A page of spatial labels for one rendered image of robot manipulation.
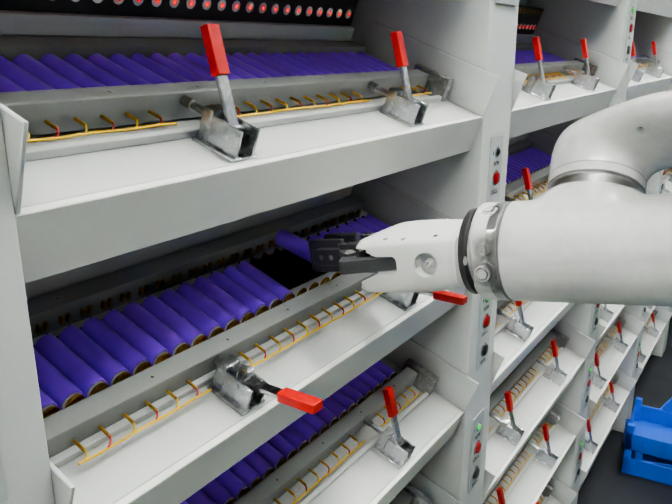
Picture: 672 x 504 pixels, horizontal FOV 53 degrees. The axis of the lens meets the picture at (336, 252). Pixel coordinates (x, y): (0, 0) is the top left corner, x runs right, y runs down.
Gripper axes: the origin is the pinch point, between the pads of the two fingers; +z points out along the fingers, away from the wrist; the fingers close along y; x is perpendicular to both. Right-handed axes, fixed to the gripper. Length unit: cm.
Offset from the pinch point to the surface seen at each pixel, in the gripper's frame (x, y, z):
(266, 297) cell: -2.8, -6.8, 4.0
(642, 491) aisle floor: -105, 135, 2
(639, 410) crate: -92, 160, 7
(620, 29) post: 22, 95, -8
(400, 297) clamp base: -7.2, 8.1, -1.9
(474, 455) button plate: -37.9, 28.9, 1.6
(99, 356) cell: -1.9, -25.0, 5.2
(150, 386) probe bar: -4.0, -24.4, 0.6
